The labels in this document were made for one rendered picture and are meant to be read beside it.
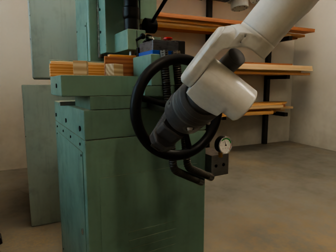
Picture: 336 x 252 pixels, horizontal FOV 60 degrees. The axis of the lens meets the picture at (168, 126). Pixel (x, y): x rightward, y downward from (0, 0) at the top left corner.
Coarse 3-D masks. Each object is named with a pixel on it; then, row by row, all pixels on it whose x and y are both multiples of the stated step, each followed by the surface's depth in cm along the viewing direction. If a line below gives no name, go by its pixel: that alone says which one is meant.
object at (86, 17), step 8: (80, 0) 122; (88, 0) 114; (80, 8) 123; (88, 8) 114; (80, 16) 124; (88, 16) 115; (80, 24) 125; (88, 24) 115; (96, 24) 117; (80, 32) 125; (88, 32) 116; (96, 32) 117; (80, 40) 126; (88, 40) 116; (96, 40) 117; (80, 48) 127; (88, 48) 117; (96, 48) 118; (80, 56) 128; (88, 56) 117; (96, 56) 118
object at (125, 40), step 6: (126, 30) 100; (132, 30) 100; (138, 30) 101; (144, 30) 102; (114, 36) 111; (120, 36) 105; (126, 36) 100; (132, 36) 101; (138, 36) 102; (114, 42) 111; (120, 42) 106; (126, 42) 101; (132, 42) 101; (138, 42) 102; (120, 48) 106; (126, 48) 101; (132, 48) 101; (132, 54) 106
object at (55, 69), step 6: (54, 66) 93; (60, 66) 94; (66, 66) 95; (72, 66) 96; (90, 66) 99; (96, 66) 100; (102, 66) 101; (54, 72) 94; (60, 72) 94; (66, 72) 95; (72, 72) 96; (90, 72) 99; (96, 72) 100; (102, 72) 101
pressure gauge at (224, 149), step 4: (220, 136) 104; (224, 136) 103; (216, 140) 104; (220, 140) 102; (228, 140) 104; (216, 144) 103; (220, 144) 103; (224, 144) 103; (228, 144) 104; (216, 148) 104; (220, 148) 103; (224, 148) 104; (228, 148) 105; (220, 152) 106; (224, 152) 104; (220, 156) 106
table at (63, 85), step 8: (56, 80) 86; (64, 80) 81; (72, 80) 82; (80, 80) 83; (88, 80) 84; (96, 80) 85; (104, 80) 86; (112, 80) 87; (120, 80) 88; (128, 80) 90; (136, 80) 91; (56, 88) 87; (64, 88) 81; (72, 88) 82; (80, 88) 83; (88, 88) 84; (96, 88) 85; (104, 88) 86; (112, 88) 88; (120, 88) 89; (128, 88) 90; (152, 88) 83; (160, 88) 85
